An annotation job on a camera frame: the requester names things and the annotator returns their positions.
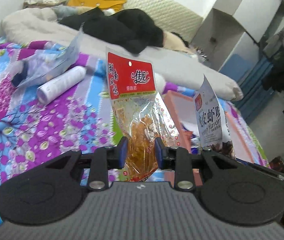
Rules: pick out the black clothing pile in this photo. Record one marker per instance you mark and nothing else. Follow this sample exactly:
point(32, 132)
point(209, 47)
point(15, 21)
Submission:
point(131, 29)

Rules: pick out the beige quilted headboard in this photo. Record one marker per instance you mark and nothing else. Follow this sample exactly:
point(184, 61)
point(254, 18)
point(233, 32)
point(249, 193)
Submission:
point(170, 16)

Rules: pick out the white spray can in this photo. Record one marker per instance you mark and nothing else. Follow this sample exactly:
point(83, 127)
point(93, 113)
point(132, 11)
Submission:
point(52, 89)

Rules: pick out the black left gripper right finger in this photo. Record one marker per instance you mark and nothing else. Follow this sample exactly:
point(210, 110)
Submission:
point(228, 190)

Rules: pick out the red label spicy strips packet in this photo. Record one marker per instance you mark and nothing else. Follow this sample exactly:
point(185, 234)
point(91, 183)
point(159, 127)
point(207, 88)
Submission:
point(140, 112)

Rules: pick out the blue curtain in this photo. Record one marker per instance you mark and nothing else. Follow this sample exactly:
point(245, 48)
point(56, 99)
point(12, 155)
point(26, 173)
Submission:
point(249, 78)

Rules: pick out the grey white cabinet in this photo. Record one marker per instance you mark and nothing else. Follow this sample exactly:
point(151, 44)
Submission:
point(231, 32)

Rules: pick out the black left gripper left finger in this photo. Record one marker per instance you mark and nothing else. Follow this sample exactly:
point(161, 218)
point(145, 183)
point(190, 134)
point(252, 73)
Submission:
point(54, 190)

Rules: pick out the white blue plush toy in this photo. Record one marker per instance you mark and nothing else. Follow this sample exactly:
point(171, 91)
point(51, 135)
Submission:
point(160, 83)

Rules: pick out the pink cardboard box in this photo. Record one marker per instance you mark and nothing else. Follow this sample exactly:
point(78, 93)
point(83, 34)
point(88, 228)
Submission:
point(182, 111)

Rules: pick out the white shrimp flavour packet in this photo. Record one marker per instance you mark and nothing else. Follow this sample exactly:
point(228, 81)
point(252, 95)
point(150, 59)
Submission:
point(211, 121)

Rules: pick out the yellow pillow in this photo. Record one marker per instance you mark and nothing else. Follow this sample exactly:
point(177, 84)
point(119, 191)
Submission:
point(116, 5)

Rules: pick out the floral purple bed sheet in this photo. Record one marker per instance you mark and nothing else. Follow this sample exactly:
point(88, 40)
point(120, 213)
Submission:
point(32, 133)

